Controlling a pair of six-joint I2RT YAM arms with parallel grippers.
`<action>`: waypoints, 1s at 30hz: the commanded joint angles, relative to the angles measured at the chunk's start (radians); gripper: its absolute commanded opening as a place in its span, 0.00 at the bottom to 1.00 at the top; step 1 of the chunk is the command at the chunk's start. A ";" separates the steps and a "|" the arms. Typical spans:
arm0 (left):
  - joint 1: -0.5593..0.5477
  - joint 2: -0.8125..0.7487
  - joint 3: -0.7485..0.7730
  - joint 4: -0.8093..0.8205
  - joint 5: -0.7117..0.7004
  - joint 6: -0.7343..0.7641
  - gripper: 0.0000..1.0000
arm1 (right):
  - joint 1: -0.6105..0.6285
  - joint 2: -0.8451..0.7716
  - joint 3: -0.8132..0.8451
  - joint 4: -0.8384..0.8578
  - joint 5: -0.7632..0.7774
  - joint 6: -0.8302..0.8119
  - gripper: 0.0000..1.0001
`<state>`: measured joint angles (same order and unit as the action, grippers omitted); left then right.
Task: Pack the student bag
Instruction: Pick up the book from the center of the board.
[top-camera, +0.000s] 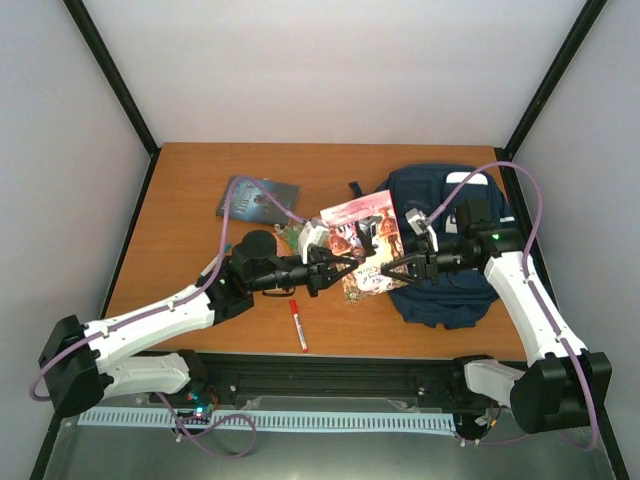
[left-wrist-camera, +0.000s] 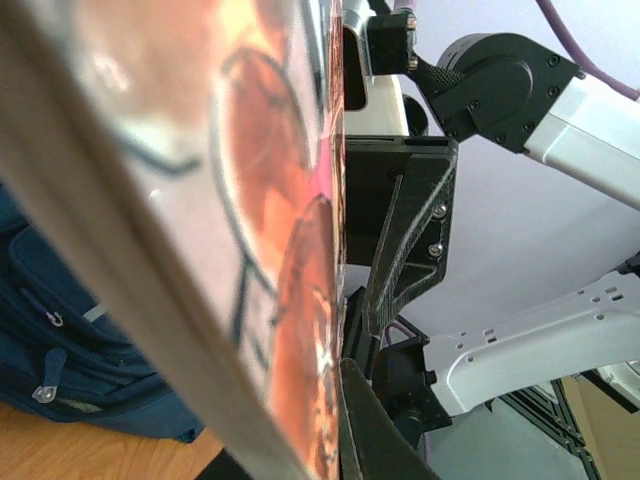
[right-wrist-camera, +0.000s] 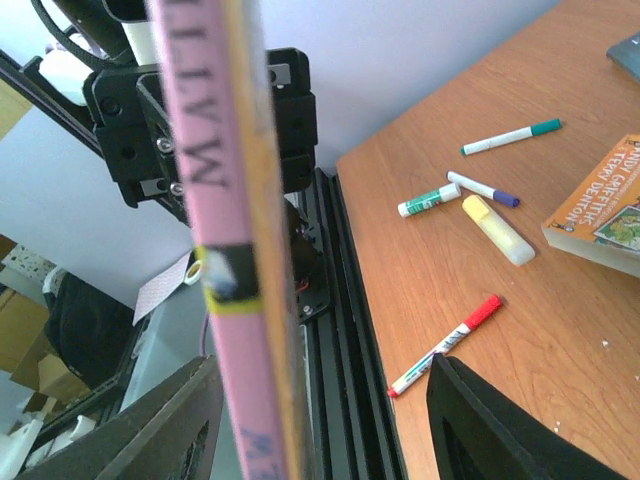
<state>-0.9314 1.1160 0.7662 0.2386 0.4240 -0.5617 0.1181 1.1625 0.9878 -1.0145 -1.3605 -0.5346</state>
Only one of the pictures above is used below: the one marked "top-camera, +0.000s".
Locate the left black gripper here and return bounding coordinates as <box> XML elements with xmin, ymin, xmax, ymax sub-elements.
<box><xmin>251</xmin><ymin>248</ymin><xmax>360</xmax><ymax>298</ymax></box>

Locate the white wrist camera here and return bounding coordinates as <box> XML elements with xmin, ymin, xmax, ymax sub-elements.
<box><xmin>405</xmin><ymin>208</ymin><xmax>439</xmax><ymax>253</ymax></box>
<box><xmin>297</xmin><ymin>218</ymin><xmax>329</xmax><ymax>254</ymax></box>

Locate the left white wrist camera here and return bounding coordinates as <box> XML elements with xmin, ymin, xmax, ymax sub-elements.
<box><xmin>297</xmin><ymin>218</ymin><xmax>329</xmax><ymax>254</ymax></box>

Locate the right black frame post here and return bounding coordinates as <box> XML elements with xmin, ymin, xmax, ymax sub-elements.
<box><xmin>502</xmin><ymin>0</ymin><xmax>609</xmax><ymax>156</ymax></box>

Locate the light blue slotted cable duct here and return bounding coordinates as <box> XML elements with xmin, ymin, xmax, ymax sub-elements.
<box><xmin>77</xmin><ymin>407</ymin><xmax>456</xmax><ymax>435</ymax></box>

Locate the dark blue fantasy book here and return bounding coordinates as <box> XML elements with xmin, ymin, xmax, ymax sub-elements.
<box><xmin>229</xmin><ymin>178</ymin><xmax>304</xmax><ymax>226</ymax></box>

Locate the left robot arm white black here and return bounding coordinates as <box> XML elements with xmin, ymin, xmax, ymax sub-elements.
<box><xmin>38</xmin><ymin>230</ymin><xmax>359</xmax><ymax>418</ymax></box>

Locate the pink illustrated paperback book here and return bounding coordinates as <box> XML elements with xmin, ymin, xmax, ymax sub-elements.
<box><xmin>320</xmin><ymin>190</ymin><xmax>405</xmax><ymax>303</ymax></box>

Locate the black frame post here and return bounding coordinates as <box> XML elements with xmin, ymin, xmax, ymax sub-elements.
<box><xmin>502</xmin><ymin>0</ymin><xmax>609</xmax><ymax>156</ymax></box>
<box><xmin>62</xmin><ymin>0</ymin><xmax>161</xmax><ymax>154</ymax></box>

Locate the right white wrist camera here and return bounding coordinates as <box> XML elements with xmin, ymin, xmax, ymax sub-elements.
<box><xmin>405</xmin><ymin>208</ymin><xmax>439</xmax><ymax>253</ymax></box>

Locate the left black frame post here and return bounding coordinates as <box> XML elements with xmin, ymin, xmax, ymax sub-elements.
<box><xmin>62</xmin><ymin>0</ymin><xmax>161</xmax><ymax>154</ymax></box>

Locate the orange green thick paperback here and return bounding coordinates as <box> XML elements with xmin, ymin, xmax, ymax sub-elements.
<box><xmin>273</xmin><ymin>223</ymin><xmax>303</xmax><ymax>256</ymax></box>

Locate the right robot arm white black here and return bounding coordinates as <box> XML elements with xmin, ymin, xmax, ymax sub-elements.
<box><xmin>381</xmin><ymin>199</ymin><xmax>612</xmax><ymax>434</ymax></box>

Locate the red marker pen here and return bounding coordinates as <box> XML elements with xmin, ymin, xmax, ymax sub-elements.
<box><xmin>289</xmin><ymin>299</ymin><xmax>308</xmax><ymax>353</ymax></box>

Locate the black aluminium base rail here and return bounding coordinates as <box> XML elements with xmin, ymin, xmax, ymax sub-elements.
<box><xmin>99</xmin><ymin>349</ymin><xmax>531</xmax><ymax>416</ymax></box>

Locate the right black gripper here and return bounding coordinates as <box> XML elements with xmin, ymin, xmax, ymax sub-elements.
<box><xmin>381</xmin><ymin>235</ymin><xmax>476</xmax><ymax>286</ymax></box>

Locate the navy blue student backpack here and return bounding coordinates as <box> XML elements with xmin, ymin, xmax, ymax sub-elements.
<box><xmin>377</xmin><ymin>163</ymin><xmax>516</xmax><ymax>330</ymax></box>

